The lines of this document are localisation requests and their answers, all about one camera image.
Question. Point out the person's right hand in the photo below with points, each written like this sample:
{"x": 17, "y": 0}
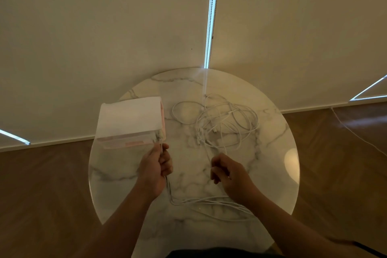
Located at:
{"x": 235, "y": 180}

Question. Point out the person's left hand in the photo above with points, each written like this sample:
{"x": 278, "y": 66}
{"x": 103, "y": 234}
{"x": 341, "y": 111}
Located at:
{"x": 152, "y": 170}

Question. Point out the pink white storage box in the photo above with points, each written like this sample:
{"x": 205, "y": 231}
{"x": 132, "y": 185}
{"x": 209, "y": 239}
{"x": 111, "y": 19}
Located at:
{"x": 130, "y": 115}

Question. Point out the person's right forearm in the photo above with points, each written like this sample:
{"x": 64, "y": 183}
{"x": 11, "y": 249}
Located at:
{"x": 290, "y": 230}

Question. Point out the person's black clothing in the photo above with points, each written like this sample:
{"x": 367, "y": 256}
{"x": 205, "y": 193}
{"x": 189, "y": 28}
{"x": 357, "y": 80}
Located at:
{"x": 223, "y": 253}

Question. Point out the beige roller blind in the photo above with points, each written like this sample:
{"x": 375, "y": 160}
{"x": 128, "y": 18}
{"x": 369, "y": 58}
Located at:
{"x": 90, "y": 34}
{"x": 302, "y": 31}

